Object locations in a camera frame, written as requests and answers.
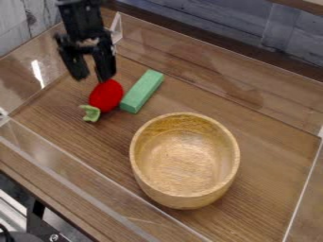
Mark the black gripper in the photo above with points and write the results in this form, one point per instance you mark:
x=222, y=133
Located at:
x=75, y=44

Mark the red plush fruit green stem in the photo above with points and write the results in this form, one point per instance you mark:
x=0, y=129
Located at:
x=103, y=100

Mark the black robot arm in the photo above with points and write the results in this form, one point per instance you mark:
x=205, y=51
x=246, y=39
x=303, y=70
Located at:
x=81, y=16

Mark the green rectangular block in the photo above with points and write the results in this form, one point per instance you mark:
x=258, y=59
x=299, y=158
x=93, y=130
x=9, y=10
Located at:
x=142, y=91

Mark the wooden bowl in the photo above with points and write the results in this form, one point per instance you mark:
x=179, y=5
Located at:
x=185, y=157

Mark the clear acrylic corner bracket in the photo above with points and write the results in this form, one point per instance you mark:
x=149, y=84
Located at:
x=117, y=28

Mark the clear acrylic enclosure wall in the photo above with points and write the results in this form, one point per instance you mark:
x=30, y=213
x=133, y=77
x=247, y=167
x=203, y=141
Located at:
x=73, y=163

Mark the black table leg frame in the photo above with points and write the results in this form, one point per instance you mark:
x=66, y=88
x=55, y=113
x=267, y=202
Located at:
x=38, y=227

